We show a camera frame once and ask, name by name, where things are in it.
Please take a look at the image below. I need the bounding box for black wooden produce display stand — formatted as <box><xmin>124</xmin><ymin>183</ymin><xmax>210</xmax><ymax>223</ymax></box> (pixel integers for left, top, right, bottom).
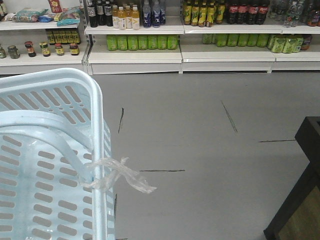
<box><xmin>263</xmin><ymin>116</ymin><xmax>320</xmax><ymax>240</ymax></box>

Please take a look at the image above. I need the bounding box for light blue plastic basket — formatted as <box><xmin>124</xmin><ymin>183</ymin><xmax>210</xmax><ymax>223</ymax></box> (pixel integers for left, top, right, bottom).
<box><xmin>0</xmin><ymin>68</ymin><xmax>116</xmax><ymax>240</ymax></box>

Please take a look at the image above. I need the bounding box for yellow-label sauce jar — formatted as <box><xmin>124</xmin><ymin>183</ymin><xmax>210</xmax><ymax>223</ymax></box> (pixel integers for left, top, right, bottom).
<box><xmin>39</xmin><ymin>41</ymin><xmax>51</xmax><ymax>57</ymax></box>

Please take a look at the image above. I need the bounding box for white store shelving unit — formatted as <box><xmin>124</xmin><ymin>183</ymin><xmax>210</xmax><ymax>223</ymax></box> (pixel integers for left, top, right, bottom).
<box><xmin>0</xmin><ymin>0</ymin><xmax>320</xmax><ymax>75</ymax></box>

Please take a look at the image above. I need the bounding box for green-lid glass jar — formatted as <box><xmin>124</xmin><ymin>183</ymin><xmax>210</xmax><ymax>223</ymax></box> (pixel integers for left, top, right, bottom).
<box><xmin>7</xmin><ymin>45</ymin><xmax>20</xmax><ymax>59</ymax></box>
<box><xmin>0</xmin><ymin>46</ymin><xmax>7</xmax><ymax>59</ymax></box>

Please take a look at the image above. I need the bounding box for clear plastic wrap strip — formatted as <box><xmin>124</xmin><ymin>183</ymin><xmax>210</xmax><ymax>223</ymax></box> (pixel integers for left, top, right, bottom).
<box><xmin>78</xmin><ymin>157</ymin><xmax>157</xmax><ymax>194</ymax></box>

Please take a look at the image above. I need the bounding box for red-lid sauce jar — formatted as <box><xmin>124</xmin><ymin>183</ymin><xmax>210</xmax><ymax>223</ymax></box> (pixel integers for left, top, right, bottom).
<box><xmin>24</xmin><ymin>41</ymin><xmax>37</xmax><ymax>57</ymax></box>

